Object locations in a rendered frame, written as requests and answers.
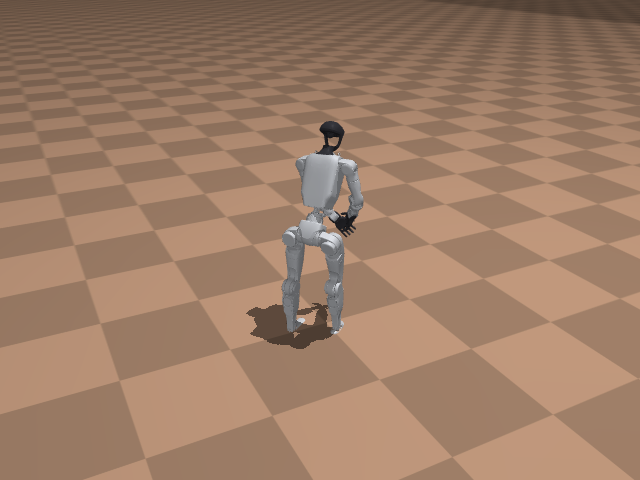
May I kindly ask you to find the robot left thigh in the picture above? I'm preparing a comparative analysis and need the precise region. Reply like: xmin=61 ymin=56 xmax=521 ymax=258
xmin=282 ymin=226 xmax=305 ymax=296

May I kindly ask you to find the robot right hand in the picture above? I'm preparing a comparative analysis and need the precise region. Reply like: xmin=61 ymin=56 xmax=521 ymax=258
xmin=341 ymin=212 xmax=357 ymax=232

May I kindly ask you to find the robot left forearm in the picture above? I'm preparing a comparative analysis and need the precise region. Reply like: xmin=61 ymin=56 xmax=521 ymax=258
xmin=320 ymin=209 xmax=339 ymax=222

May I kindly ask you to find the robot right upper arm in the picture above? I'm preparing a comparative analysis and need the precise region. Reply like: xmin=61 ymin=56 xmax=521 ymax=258
xmin=338 ymin=159 xmax=363 ymax=207

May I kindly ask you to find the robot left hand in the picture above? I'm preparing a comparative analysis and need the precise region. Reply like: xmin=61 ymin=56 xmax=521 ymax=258
xmin=329 ymin=211 xmax=356 ymax=237

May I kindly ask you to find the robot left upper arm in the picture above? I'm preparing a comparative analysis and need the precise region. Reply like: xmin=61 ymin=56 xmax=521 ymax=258
xmin=296 ymin=155 xmax=308 ymax=181

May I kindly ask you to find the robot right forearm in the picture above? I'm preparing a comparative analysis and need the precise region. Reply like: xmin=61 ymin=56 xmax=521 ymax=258
xmin=347 ymin=194 xmax=364 ymax=218

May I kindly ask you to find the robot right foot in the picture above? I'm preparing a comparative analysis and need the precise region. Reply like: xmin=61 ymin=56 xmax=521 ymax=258
xmin=330 ymin=321 xmax=344 ymax=334

